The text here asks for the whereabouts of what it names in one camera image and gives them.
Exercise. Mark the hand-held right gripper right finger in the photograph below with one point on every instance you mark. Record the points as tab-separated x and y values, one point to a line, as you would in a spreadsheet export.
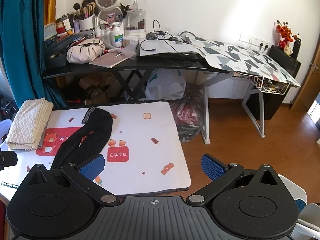
213	167

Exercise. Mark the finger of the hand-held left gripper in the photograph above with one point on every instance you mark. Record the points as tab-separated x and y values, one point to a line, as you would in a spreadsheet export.
8	160

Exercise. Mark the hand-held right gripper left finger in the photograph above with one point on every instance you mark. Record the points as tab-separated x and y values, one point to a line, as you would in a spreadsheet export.
91	167

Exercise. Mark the black striped pants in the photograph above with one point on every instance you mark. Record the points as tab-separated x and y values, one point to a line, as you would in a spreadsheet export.
97	132

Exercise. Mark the cream towel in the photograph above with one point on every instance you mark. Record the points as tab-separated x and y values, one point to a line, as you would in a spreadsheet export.
27	122

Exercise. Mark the dark red plastic bag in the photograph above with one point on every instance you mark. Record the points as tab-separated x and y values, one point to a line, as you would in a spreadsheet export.
190	115

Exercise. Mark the white cartoon table mat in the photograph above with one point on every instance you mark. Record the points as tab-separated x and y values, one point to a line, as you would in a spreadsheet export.
145	140

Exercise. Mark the black computer tower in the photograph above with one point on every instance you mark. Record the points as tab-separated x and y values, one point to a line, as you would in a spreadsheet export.
267	107

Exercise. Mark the white plastic bag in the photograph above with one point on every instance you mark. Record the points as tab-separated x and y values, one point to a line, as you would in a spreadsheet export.
165	87

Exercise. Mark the white chair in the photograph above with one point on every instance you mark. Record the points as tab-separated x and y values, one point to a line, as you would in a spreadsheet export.
310	215

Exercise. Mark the pink notebook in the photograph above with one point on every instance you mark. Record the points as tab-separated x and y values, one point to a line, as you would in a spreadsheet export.
110	60

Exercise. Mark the black makeup case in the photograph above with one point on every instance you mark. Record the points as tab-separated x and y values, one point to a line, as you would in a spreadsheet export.
57	60

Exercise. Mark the beige pouch bag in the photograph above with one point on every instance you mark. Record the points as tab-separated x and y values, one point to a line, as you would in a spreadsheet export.
82	53

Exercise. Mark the black desk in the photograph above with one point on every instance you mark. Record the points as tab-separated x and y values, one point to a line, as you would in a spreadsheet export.
160	65

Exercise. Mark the geometric patterned desk mat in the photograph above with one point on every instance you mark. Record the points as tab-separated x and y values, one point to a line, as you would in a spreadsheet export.
250	57

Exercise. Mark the teal curtain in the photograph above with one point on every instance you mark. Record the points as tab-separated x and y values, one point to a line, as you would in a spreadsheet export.
22	42

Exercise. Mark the wooden door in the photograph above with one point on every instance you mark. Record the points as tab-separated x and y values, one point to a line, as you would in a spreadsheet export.
306	87

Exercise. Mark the white pump lotion bottle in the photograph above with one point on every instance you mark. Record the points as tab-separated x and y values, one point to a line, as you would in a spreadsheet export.
116	38

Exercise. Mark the white paper sheet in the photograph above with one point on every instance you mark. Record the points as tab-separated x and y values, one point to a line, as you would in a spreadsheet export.
162	46

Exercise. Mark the white makeup brush holder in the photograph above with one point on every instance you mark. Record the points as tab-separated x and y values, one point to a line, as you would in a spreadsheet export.
86	23

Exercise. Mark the cluster of cosmetic bottles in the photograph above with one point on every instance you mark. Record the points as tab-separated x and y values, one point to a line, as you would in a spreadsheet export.
67	25

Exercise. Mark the black bottle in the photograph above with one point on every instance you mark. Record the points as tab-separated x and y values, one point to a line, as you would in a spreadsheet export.
296	48

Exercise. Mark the clear cosmetic organizer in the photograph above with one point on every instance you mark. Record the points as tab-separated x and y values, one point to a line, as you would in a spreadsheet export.
135	25

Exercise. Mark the orange flowers in red vase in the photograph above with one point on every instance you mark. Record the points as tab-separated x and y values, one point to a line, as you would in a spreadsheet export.
285	31

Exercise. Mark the yellow curtain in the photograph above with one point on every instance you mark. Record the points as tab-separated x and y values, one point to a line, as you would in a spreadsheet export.
51	0

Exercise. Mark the clear glass bottle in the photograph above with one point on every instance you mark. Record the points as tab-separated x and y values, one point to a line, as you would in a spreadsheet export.
135	4

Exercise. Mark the white frame desk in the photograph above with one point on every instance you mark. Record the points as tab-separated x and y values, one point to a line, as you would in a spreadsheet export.
206	120

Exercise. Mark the white wall socket row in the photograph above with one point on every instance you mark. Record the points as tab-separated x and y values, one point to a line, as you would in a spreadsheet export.
243	37

